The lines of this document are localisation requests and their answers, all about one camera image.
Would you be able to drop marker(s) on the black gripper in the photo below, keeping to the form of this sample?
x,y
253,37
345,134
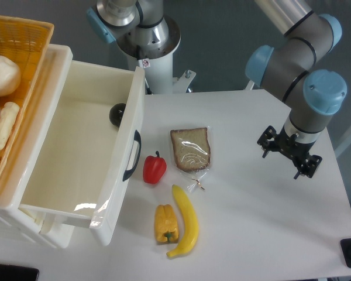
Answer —
x,y
305,163

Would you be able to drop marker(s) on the white top drawer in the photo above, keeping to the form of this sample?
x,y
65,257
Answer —
x,y
85,163

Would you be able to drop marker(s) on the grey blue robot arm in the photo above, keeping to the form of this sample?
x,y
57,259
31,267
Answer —
x,y
286,73

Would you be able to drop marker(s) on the black ball in drawer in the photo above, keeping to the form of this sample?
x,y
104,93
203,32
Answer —
x,y
116,114

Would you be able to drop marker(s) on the white plastic drawer cabinet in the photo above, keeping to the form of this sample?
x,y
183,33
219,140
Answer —
x,y
16,222

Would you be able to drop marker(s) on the bagged brown bread slice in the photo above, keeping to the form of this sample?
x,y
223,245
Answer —
x,y
192,154

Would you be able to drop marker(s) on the yellow banana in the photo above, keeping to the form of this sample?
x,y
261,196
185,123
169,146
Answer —
x,y
191,224

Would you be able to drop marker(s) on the red bell pepper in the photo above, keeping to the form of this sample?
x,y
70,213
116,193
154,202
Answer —
x,y
154,168

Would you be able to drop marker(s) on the yellow bell pepper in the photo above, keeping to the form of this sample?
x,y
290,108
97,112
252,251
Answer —
x,y
165,224

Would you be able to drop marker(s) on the orange plastic basket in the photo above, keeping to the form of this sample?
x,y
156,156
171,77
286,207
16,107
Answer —
x,y
24,41

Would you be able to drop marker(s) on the beige twisted bread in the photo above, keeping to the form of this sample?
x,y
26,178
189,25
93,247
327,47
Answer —
x,y
8,116

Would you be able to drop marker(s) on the round white bread bun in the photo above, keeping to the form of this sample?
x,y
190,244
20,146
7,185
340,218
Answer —
x,y
10,76

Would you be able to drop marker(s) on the black device bottom left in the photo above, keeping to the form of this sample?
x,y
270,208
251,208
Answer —
x,y
20,273

